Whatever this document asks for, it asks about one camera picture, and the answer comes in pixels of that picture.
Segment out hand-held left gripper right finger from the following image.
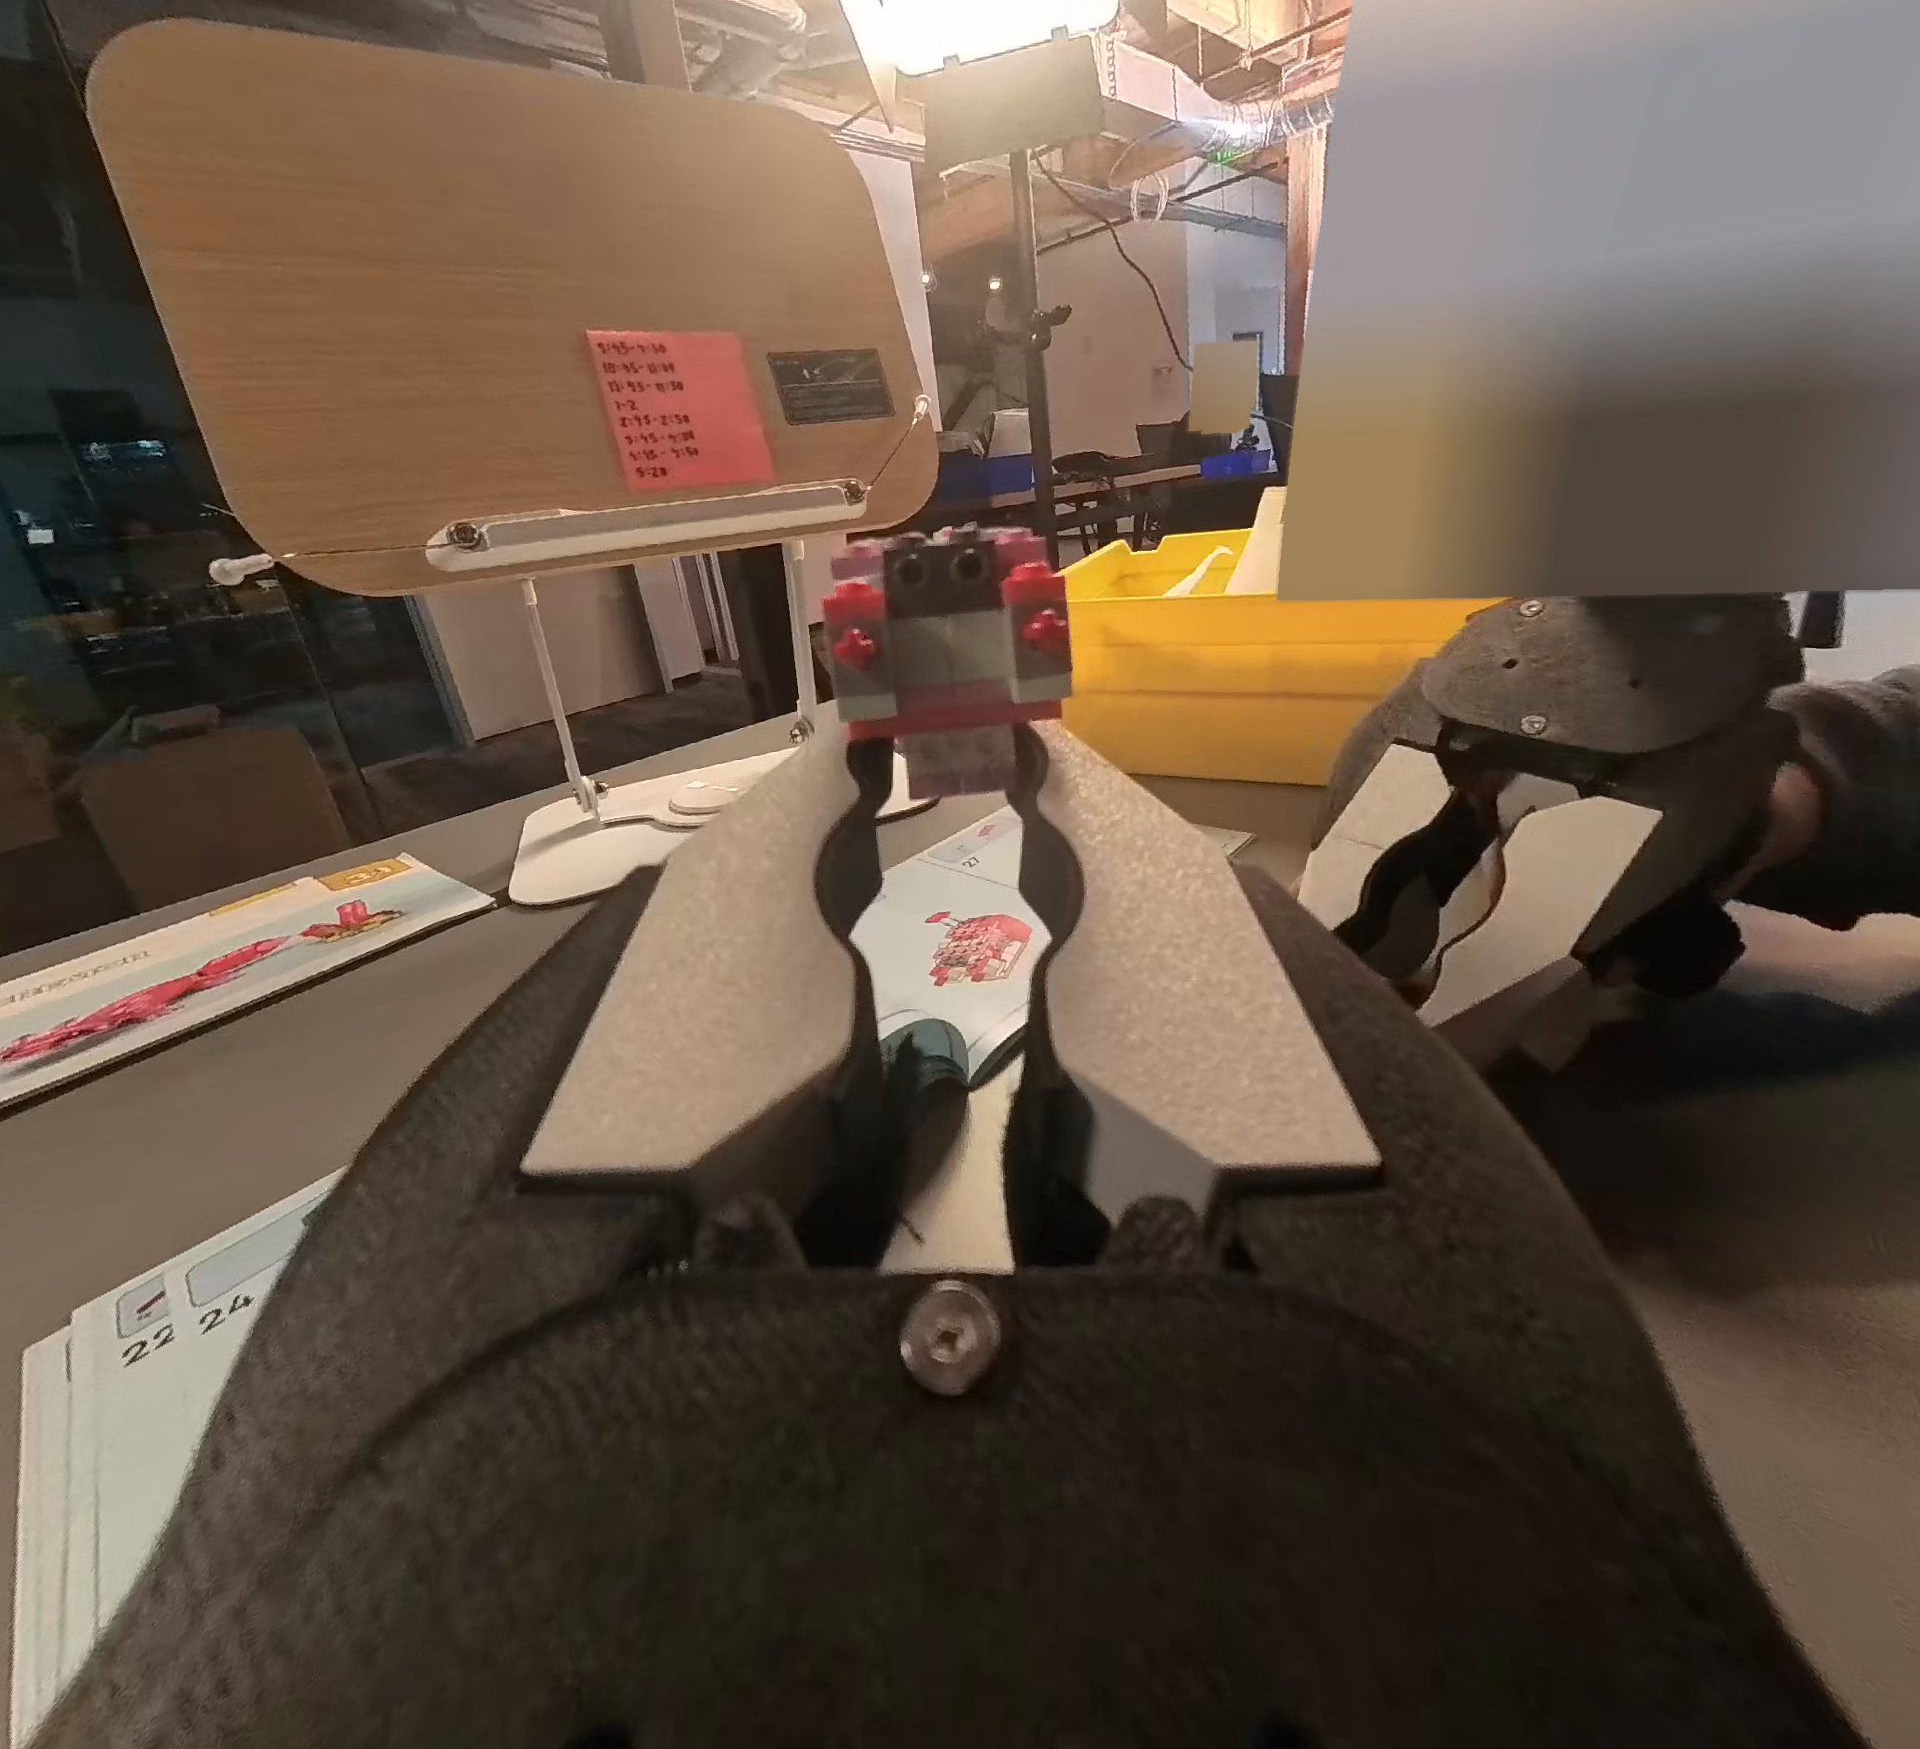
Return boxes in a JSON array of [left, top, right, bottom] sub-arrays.
[[1018, 723, 1384, 1214]]

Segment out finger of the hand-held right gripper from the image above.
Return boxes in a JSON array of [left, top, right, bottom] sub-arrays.
[[1393, 792, 1667, 1070], [1300, 735, 1504, 987]]

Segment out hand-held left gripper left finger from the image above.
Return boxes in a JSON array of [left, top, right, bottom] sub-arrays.
[[515, 730, 891, 1195]]

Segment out grey red toy brick model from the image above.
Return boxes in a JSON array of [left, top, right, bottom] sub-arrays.
[[821, 526, 1073, 803]]

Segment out person's right forearm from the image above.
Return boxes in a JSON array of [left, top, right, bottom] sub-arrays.
[[1794, 668, 1920, 923]]

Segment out person's right hand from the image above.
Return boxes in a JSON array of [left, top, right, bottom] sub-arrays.
[[1724, 730, 1842, 903]]

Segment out yellow plastic bin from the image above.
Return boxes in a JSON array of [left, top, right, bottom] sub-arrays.
[[1057, 533, 1504, 785]]

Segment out open instruction booklet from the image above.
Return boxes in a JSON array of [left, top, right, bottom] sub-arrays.
[[876, 821, 1255, 1091]]

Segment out instruction sheet with red model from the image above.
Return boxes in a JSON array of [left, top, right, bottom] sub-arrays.
[[0, 850, 497, 1113]]

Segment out black light stand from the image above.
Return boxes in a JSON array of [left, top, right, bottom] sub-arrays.
[[978, 148, 1069, 541]]

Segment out pink sticky note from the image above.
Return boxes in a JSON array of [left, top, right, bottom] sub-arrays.
[[589, 332, 779, 501]]

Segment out numbered instruction sheets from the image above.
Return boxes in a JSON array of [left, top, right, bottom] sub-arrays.
[[23, 1166, 355, 1749]]

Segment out wooden book stand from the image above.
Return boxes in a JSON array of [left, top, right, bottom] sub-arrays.
[[83, 16, 946, 909]]

